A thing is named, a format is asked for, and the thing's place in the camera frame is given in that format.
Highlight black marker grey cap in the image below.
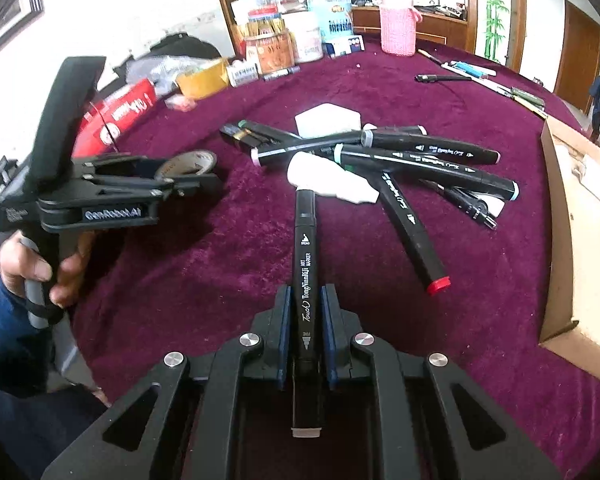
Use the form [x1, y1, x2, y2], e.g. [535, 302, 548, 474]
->
[291, 190, 322, 439]

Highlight black marker red cap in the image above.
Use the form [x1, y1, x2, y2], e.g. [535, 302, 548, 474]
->
[370, 172, 451, 296]

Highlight black tape roll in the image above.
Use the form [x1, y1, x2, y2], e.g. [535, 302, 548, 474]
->
[155, 150, 218, 179]

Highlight white plastic dropper bottle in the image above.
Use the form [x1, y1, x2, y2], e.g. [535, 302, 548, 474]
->
[287, 152, 379, 204]

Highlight black marker blue caps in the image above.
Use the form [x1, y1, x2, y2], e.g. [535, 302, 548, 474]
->
[334, 144, 520, 202]

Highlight white charger cube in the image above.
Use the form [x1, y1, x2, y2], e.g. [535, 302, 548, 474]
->
[294, 103, 362, 139]

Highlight person's left hand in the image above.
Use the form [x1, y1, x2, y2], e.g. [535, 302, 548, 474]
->
[0, 231, 96, 308]

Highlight red cardboard box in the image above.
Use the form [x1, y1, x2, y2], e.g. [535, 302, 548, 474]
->
[72, 78, 157, 158]

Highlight cardboard box tray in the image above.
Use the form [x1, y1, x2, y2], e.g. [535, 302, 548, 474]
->
[540, 116, 600, 380]

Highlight jar with red lid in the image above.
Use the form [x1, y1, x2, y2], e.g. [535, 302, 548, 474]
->
[242, 3, 294, 76]

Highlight black pen on table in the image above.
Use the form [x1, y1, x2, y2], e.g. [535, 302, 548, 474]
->
[414, 74, 472, 84]

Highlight pink knitted container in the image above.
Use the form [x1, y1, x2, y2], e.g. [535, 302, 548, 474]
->
[379, 0, 422, 56]

